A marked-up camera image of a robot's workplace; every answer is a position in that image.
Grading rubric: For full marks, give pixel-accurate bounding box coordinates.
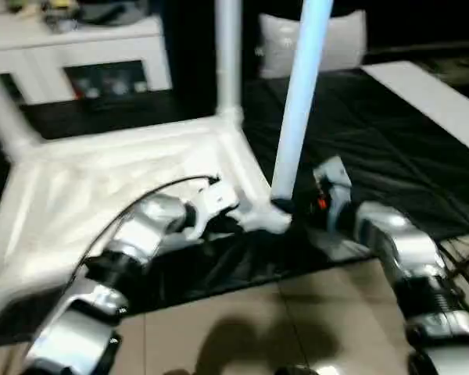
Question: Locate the dark round appliance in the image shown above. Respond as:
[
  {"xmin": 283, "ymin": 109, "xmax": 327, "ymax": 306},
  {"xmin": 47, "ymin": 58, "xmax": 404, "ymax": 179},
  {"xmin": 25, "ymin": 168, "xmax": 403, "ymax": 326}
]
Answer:
[{"xmin": 6, "ymin": 0, "xmax": 151, "ymax": 26}]

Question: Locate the white plastic table leg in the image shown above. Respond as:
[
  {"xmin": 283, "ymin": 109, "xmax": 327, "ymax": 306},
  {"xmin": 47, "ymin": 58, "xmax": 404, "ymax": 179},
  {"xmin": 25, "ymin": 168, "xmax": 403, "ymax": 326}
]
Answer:
[
  {"xmin": 268, "ymin": 0, "xmax": 335, "ymax": 207},
  {"xmin": 213, "ymin": 0, "xmax": 245, "ymax": 124},
  {"xmin": 0, "ymin": 74, "xmax": 46, "ymax": 163}
]

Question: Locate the grey cushion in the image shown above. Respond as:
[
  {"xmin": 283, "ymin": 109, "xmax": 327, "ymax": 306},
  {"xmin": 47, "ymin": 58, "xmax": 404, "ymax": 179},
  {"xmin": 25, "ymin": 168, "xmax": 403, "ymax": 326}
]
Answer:
[{"xmin": 256, "ymin": 9, "xmax": 369, "ymax": 80}]

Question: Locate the white glass-door cabinet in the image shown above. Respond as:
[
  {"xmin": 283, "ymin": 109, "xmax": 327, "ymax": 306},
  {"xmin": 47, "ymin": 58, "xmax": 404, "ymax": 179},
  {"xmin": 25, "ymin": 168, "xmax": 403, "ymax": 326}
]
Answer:
[{"xmin": 0, "ymin": 12, "xmax": 174, "ymax": 106}]

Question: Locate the white plastic table top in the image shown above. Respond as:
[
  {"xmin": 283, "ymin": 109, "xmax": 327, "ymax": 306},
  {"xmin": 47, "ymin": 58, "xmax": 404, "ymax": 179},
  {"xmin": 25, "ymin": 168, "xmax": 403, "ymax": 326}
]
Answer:
[{"xmin": 0, "ymin": 111, "xmax": 295, "ymax": 323}]

